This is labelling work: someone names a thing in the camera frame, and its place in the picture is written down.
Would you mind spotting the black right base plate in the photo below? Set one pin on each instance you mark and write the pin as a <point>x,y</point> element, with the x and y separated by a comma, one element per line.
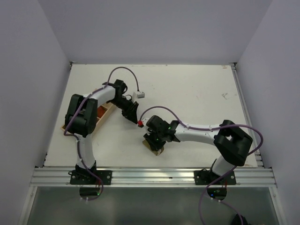
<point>205,177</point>

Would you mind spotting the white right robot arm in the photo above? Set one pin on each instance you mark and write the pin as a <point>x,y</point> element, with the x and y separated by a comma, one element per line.
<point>231,141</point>

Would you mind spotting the orange rolled cloth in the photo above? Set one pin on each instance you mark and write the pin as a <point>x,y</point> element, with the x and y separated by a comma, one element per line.
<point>101,111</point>

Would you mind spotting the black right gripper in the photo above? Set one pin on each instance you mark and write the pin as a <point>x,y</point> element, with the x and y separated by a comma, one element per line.
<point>154,146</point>

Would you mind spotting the black object bottom corner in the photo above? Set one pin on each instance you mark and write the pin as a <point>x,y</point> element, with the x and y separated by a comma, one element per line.
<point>239,220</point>

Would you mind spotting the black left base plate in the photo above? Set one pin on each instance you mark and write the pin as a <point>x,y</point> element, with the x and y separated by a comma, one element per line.
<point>88,179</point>

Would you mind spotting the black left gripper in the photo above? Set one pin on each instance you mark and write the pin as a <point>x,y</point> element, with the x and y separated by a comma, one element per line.
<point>131,113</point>

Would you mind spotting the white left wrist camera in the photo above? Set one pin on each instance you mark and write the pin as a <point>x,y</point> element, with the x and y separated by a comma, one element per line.
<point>138,95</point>

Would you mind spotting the aluminium front rail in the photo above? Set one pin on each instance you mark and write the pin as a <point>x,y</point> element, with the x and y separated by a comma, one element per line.
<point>257,177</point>

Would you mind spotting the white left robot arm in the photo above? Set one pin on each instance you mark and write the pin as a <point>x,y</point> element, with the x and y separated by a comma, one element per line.
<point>86,161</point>

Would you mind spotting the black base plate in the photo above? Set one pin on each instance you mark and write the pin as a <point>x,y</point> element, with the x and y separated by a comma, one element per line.
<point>205,177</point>
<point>88,179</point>

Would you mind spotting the olive and cream underwear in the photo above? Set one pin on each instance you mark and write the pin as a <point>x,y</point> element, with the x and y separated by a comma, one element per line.
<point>155,152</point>

